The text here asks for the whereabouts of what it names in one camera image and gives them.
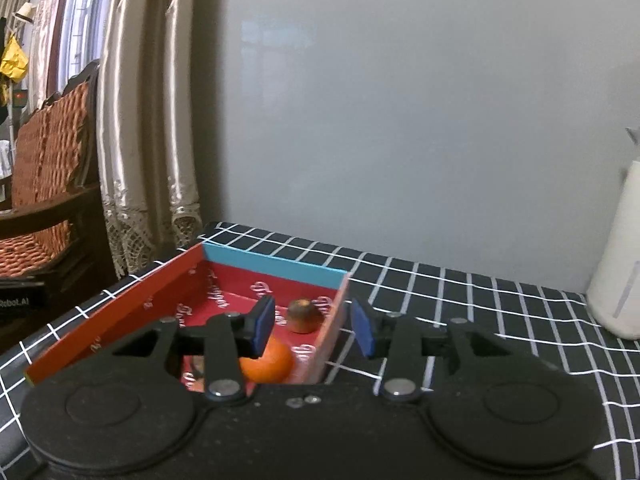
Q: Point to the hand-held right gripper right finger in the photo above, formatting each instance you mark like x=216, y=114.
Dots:
x=362, y=327

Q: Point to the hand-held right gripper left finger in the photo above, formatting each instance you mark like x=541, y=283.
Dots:
x=262, y=327

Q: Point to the large mandarin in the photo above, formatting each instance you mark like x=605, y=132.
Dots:
x=270, y=362

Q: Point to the dark brown round fruit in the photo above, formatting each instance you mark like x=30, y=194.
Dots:
x=303, y=316

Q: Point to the colourful cardboard box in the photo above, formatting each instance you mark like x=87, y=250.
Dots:
x=235, y=285

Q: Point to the black white checked tablecloth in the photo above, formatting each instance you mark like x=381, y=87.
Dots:
x=450, y=300

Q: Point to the wooden chair orange cushion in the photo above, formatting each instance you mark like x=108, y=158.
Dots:
x=45, y=160

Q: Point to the beige satin curtain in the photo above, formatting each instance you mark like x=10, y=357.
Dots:
x=140, y=110

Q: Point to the yellow bag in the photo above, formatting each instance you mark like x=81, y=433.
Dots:
x=14, y=60

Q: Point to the white grey thermos jug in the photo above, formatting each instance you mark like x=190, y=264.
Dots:
x=620, y=260

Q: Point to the beige hat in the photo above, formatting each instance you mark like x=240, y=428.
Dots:
x=25, y=12

